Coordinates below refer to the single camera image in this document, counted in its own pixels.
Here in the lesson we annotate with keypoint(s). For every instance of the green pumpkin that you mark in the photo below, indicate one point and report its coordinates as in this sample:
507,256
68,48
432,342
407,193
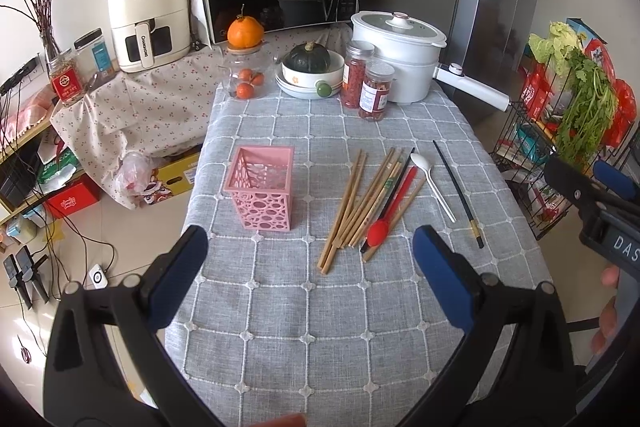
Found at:
309,57

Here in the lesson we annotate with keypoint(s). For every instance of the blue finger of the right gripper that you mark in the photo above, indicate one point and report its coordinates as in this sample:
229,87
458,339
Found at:
614,180

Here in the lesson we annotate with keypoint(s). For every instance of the thin black chopstick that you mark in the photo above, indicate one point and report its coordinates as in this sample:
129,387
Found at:
393,188

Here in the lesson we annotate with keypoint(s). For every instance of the floral tablecloth on side table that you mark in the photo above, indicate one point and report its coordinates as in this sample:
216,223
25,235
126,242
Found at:
170,109

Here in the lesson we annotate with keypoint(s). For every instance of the clear jar of red berries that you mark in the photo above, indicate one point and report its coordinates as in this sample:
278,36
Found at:
358,54

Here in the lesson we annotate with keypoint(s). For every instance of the red cardboard box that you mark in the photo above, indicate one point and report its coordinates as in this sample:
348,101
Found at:
80,194

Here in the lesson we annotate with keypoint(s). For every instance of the white electric cooking pot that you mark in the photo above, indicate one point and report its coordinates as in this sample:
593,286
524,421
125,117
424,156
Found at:
413,47

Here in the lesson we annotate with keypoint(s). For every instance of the bamboo chopstick with green print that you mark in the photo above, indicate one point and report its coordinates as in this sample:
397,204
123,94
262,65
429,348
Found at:
389,170

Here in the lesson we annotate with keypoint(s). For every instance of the right human hand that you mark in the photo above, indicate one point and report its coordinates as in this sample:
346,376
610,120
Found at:
610,278

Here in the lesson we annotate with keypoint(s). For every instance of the clear canister with blue label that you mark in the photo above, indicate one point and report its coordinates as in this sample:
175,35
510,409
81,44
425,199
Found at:
92,57

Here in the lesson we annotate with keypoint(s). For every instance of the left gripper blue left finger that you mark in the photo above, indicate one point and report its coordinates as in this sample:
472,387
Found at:
169,278

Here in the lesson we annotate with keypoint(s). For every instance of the pink perforated utensil holder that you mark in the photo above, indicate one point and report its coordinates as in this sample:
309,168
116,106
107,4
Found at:
259,183

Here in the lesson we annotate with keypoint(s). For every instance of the yellow cardboard box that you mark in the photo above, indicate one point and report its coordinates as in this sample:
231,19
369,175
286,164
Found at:
175,178

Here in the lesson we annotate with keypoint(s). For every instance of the large orange citrus fruit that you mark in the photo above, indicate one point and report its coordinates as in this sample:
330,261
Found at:
245,32

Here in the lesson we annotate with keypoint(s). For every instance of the black chopstick with gold band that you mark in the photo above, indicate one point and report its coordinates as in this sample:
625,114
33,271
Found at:
464,202

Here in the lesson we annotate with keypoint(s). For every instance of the cream air fryer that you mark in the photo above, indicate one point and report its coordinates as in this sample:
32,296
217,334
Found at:
149,33

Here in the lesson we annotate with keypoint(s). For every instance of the green leafy vegetables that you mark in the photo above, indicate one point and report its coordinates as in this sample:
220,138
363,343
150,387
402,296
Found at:
570,89

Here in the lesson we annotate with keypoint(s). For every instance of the grey checked tablecloth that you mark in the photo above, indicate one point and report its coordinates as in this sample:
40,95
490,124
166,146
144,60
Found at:
263,333

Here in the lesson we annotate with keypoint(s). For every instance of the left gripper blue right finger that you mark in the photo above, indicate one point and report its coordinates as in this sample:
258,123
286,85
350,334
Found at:
454,282

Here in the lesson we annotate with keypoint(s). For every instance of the clear plastic bag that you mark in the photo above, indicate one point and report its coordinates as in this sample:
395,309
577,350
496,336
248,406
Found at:
134,174

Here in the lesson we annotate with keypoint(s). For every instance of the plain bamboo chopstick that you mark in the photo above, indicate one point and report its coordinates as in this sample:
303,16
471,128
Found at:
339,215
350,203
396,218
354,215

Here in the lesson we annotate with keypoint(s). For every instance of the clear jar with red label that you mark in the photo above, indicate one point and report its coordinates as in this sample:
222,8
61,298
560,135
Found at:
375,90

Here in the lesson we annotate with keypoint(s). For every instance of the white plastic spoon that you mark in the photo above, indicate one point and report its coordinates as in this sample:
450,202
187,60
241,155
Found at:
426,167

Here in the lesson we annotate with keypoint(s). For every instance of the white ceramic bowl green handle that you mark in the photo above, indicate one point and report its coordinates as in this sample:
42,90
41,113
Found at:
312,86

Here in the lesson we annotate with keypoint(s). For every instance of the black wire rack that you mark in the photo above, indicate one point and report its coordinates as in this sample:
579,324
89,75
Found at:
522,150

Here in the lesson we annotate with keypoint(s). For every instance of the glass jar with small oranges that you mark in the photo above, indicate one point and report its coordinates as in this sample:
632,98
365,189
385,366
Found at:
244,72

